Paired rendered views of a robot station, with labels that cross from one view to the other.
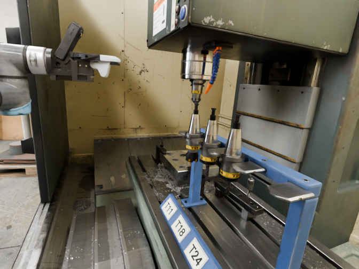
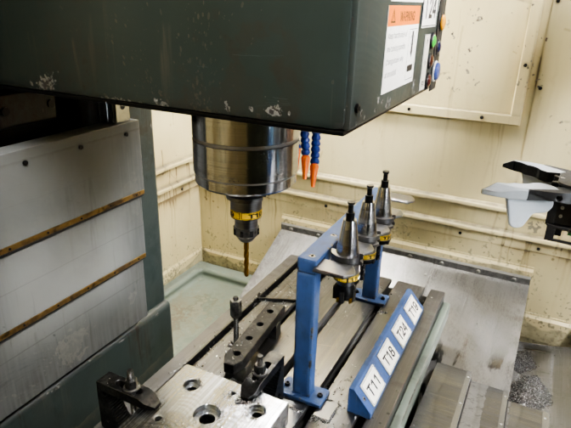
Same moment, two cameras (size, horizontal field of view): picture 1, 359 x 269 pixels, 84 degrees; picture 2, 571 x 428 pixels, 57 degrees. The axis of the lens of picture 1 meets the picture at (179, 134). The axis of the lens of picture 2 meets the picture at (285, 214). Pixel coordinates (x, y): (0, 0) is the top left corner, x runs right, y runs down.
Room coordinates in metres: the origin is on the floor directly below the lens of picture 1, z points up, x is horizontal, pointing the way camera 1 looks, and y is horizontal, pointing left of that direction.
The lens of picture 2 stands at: (1.37, 0.56, 1.67)
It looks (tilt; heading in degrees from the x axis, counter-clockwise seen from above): 22 degrees down; 230
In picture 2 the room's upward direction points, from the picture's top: 2 degrees clockwise
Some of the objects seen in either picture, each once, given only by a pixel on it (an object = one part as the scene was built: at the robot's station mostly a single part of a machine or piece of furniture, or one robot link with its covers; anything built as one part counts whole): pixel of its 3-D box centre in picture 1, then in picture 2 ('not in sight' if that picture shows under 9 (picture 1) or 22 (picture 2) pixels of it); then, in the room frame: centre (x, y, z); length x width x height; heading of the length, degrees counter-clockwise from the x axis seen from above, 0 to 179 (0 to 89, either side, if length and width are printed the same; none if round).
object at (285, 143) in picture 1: (264, 132); (62, 261); (1.09, -0.47, 1.16); 0.48 x 0.05 x 0.51; 23
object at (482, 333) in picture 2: not in sight; (357, 329); (0.32, -0.32, 0.75); 0.89 x 0.70 x 0.26; 113
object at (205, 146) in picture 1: (209, 145); (365, 236); (0.58, -0.10, 1.21); 0.06 x 0.06 x 0.03
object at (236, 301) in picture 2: (249, 191); (235, 320); (0.77, -0.31, 0.96); 0.03 x 0.03 x 0.13
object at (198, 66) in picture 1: (198, 65); (245, 142); (0.92, -0.06, 1.47); 0.16 x 0.16 x 0.12
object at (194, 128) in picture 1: (195, 123); (348, 235); (0.68, -0.05, 1.26); 0.04 x 0.04 x 0.07
